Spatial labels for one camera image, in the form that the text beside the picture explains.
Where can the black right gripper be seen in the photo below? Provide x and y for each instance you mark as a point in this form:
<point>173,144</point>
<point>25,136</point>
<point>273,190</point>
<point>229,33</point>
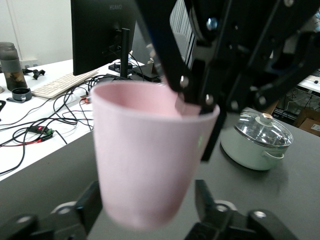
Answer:
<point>237,37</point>

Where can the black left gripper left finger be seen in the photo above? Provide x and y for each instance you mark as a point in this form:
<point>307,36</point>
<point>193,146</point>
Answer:
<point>50,225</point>

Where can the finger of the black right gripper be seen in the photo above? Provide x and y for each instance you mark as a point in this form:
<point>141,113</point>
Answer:
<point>212,135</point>

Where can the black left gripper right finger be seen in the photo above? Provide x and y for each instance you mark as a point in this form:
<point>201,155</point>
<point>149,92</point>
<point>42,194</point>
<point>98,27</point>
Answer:
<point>225,225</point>

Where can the pink plastic cup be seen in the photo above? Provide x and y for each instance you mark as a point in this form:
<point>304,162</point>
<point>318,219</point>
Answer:
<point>145,155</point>

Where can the white slatted blind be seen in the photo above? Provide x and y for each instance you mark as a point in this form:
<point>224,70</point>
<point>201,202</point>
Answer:
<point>182,20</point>

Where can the flat black device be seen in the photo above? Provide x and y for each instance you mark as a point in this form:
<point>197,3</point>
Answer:
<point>145,75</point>

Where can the dark grey table mat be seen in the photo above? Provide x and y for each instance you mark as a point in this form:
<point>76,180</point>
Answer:
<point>250,195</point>

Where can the pale green cooking pot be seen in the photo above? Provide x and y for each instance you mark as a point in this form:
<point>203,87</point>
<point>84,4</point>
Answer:
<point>250,157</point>

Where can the glass pot lid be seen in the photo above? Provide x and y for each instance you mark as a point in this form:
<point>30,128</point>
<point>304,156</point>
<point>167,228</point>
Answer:
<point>265,135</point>

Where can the small black box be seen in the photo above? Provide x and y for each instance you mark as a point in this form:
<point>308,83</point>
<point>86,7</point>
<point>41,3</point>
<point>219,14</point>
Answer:
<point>115,67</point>

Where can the black computer monitor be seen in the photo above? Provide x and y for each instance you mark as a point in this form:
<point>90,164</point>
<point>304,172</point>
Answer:
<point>95,37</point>

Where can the small orange circuit board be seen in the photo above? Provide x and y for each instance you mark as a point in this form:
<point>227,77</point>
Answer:
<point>86,100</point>

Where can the green terminal circuit board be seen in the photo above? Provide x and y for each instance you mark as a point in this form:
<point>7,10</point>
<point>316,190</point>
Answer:
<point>40,130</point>

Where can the brown cardboard box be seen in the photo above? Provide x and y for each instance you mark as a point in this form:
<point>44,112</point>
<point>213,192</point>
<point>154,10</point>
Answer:
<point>308,125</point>

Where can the white office desk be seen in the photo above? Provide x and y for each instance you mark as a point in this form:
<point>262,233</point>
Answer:
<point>308,83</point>
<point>25,110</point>

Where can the white computer keyboard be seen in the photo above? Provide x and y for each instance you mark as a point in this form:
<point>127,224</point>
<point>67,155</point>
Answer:
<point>60,85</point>

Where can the small black clip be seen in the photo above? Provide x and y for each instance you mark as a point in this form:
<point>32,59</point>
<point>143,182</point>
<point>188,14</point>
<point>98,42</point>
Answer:
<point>37,73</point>

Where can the grey bottle cap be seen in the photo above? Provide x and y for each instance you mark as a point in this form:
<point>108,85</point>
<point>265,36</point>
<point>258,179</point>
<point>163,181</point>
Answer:
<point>21,94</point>

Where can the dark translucent water bottle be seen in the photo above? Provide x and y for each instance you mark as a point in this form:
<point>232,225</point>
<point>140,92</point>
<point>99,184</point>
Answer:
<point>12,65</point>

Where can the black bracket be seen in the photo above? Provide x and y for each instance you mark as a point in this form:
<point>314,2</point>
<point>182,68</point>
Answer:
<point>2,105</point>

